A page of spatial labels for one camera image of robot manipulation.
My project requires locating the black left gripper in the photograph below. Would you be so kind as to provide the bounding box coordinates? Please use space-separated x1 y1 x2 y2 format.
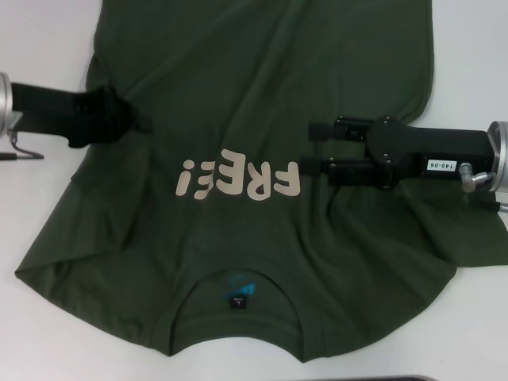
10 82 155 150

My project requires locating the silver right cable connector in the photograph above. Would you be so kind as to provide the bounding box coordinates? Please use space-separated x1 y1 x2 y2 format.
457 164 498 194

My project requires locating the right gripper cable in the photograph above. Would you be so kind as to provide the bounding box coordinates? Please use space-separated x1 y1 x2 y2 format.
465 197 508 216

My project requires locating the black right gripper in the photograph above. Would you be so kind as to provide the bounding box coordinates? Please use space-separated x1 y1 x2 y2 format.
299 114 494 192

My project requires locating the dark green printed t-shirt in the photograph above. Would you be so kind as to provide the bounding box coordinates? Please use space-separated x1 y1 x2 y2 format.
13 0 508 360

